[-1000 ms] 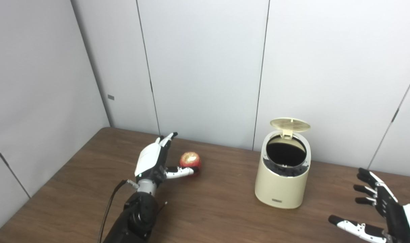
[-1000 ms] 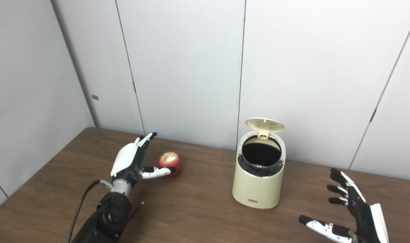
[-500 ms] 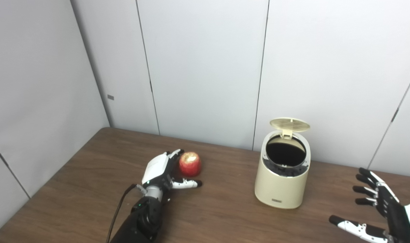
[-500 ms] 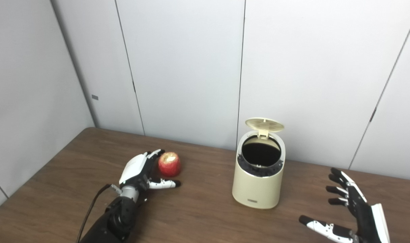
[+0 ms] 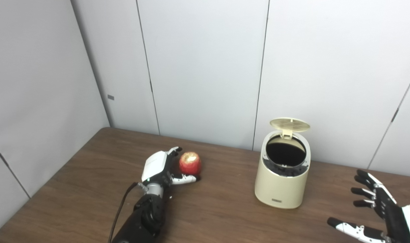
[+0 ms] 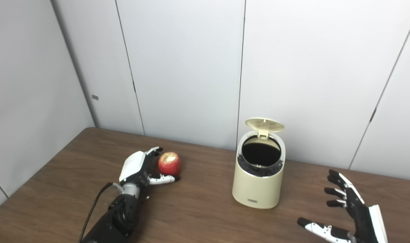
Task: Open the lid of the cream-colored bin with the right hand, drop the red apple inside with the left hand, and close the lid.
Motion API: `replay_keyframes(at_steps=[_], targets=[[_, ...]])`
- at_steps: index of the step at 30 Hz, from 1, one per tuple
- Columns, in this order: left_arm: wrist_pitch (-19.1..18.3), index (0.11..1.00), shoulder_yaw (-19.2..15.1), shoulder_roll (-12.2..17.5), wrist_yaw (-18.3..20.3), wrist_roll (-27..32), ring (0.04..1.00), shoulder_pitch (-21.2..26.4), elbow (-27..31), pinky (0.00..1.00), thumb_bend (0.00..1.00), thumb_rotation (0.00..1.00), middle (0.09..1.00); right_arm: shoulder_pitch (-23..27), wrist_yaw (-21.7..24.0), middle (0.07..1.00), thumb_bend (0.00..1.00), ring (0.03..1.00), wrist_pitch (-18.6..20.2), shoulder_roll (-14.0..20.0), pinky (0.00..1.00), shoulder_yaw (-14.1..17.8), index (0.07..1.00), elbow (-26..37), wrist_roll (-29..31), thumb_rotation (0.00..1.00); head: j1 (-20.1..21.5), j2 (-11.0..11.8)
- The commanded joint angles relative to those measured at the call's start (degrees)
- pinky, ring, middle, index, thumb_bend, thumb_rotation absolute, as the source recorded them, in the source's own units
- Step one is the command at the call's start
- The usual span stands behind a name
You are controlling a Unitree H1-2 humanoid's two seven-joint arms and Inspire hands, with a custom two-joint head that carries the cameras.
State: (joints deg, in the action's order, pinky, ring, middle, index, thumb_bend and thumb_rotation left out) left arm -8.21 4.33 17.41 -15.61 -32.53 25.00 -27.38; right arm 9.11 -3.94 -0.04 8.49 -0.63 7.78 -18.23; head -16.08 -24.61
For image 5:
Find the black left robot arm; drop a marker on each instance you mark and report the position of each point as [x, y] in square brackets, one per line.
[147, 216]

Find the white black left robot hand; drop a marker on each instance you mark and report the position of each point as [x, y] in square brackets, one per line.
[156, 167]

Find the cream-colored round bin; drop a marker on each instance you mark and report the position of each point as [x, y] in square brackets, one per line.
[282, 185]

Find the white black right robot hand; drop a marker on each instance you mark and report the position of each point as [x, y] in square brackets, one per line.
[390, 209]

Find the cream round bin lid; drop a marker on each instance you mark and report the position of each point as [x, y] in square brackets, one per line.
[290, 124]

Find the red apple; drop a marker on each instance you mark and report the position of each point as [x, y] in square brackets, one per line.
[190, 163]

